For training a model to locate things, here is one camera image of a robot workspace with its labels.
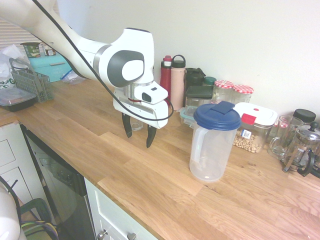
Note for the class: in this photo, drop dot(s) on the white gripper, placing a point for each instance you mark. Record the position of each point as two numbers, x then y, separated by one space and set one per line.
155 113

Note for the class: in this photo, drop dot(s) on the clear pitcher blue lid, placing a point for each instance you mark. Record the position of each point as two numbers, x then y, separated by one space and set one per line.
210 150

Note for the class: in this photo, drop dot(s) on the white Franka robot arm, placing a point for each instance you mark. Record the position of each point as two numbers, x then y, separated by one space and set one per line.
130 50

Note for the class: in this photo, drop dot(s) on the red water bottle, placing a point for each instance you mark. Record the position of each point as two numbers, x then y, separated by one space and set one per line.
165 80

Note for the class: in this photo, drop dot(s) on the pink water bottle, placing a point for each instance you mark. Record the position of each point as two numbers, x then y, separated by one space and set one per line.
177 85

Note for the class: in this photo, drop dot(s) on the clear drinking glass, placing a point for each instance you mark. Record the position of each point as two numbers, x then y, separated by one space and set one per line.
137 126

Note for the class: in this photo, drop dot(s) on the glass container teal lid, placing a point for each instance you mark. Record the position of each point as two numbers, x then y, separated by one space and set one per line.
187 115

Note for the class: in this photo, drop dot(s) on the clear container black lid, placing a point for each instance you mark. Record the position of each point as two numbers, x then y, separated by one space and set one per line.
198 92

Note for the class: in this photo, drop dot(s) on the dark green shaker bottle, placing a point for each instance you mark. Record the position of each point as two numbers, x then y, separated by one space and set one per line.
193 77

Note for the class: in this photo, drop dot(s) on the clear zip bag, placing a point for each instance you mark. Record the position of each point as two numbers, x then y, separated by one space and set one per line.
72 78

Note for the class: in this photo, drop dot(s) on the jar with green lid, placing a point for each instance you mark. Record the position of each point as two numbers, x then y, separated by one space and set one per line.
209 81

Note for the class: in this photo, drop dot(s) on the white cabinet drawer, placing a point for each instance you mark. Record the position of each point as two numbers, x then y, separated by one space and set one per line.
112 215

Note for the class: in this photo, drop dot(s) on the black dishwasher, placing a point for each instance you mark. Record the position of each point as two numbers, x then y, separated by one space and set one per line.
57 175

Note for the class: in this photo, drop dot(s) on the glass jar gingham lid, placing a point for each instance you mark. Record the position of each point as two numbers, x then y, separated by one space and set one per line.
223 85
242 90

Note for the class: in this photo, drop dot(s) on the silver cabinet knob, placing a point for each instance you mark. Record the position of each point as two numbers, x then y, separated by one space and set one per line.
131 236
102 234

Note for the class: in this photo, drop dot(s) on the teal bread box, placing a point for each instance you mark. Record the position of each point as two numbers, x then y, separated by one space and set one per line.
50 67

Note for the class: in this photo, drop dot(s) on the grey cutlery basket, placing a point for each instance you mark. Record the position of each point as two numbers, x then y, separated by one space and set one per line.
37 85

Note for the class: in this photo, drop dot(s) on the small dark jar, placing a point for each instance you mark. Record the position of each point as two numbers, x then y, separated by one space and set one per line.
48 51

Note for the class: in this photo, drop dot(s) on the white-lidded container red latch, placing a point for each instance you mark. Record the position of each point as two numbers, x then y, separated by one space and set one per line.
260 112

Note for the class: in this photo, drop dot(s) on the black food container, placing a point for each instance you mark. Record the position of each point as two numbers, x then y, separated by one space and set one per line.
15 102

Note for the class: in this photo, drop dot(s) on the white panelled cabinet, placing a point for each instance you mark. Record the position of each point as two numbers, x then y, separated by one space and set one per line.
12 155

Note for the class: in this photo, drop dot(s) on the green oatmeal cup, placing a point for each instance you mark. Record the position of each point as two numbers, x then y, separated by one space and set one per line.
32 50

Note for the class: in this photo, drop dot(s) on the clear glass mug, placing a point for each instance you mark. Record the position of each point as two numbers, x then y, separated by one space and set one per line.
285 140

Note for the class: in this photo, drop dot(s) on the white plastic bag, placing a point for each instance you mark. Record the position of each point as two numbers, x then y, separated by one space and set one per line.
5 70

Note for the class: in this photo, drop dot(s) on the white window blind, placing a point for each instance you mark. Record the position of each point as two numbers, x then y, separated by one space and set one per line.
10 35

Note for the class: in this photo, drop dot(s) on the glass french press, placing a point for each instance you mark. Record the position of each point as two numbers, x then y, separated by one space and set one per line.
305 140

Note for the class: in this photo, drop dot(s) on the jar with black lid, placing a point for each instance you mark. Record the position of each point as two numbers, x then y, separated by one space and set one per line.
304 115

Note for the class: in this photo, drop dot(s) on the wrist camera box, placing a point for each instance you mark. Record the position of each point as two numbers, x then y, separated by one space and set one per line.
152 93

